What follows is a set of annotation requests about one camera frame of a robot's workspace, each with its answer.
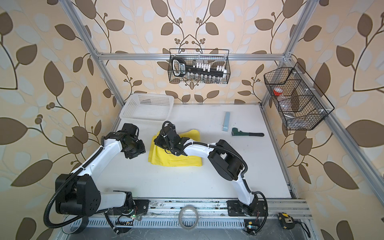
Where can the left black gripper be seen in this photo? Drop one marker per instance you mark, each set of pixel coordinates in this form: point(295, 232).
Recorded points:
point(142, 149)

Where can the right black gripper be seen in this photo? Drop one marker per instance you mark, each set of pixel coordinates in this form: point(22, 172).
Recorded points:
point(158, 141)

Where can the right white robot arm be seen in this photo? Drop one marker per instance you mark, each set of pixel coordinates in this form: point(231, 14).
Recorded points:
point(224, 158)

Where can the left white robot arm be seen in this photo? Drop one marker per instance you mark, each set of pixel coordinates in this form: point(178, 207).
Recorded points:
point(77, 195)

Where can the white plastic basket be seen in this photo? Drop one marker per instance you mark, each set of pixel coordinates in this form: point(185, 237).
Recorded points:
point(147, 107)

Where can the light blue block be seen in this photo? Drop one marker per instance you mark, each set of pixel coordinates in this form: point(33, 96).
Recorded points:
point(226, 121)

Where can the green pipe wrench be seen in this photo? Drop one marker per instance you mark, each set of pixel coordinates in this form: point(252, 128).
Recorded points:
point(236, 132)

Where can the black socket set holder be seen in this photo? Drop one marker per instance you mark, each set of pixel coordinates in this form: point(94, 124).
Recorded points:
point(184, 66)

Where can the clear tape roll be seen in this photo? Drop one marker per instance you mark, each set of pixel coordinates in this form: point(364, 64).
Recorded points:
point(188, 217)

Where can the black tape roll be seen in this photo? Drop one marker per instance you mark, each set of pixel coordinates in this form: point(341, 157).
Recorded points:
point(76, 227)

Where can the red white cup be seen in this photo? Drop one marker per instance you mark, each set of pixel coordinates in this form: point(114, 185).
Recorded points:
point(277, 91)

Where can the aluminium frame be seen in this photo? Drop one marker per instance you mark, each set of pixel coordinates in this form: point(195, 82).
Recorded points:
point(317, 69)

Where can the back black wire basket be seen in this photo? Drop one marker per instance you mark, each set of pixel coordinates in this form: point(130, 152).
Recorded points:
point(208, 54)

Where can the side black wire basket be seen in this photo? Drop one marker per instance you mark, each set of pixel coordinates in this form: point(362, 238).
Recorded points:
point(303, 105)

